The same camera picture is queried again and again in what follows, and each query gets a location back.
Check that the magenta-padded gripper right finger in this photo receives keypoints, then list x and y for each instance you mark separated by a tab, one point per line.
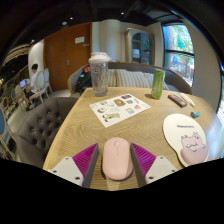
156	168

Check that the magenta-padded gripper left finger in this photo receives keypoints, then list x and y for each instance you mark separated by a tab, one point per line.
68	168

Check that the pink computer mouse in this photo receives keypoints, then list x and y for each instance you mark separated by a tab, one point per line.
117	160

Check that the white cartoon-print mouse pad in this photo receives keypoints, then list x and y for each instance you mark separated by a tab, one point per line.
181	133

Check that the grey tufted armchair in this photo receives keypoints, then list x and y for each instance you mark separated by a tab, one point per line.
41	128

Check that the small blue-green pack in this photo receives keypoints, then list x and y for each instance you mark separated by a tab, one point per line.
195	114

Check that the white sticker sheet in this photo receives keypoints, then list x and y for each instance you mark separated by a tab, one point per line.
118	109

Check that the black and red case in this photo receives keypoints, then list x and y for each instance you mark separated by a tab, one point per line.
177	100

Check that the white tube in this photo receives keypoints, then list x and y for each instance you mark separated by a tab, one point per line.
188	99

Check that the blue-backed chair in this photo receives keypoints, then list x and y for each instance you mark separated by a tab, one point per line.
2	126

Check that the green drink can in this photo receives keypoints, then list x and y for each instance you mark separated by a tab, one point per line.
158	85

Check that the striped cushion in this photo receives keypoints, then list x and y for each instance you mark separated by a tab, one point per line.
112	78
131	79
150	81

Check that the grey curved sofa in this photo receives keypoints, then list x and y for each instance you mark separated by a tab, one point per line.
176	81

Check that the black backpack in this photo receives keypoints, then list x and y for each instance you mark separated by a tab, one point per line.
83	80

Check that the white dining chair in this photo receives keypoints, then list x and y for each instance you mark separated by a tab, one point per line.
47	78
39	83

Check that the person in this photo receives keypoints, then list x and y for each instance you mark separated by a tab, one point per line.
33	81

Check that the laptop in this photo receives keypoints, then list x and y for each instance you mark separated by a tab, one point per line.
23	83

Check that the clear plastic shaker bottle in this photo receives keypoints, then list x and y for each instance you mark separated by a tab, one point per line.
99	76

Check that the brown wooden door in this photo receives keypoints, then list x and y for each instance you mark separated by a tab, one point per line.
58	60

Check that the black-framed window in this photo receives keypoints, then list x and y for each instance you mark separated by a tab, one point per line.
178	50

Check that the arched glass-door cabinet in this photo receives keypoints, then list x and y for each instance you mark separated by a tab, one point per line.
140	46

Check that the white door sign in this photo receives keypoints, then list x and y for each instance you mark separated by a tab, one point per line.
79	39

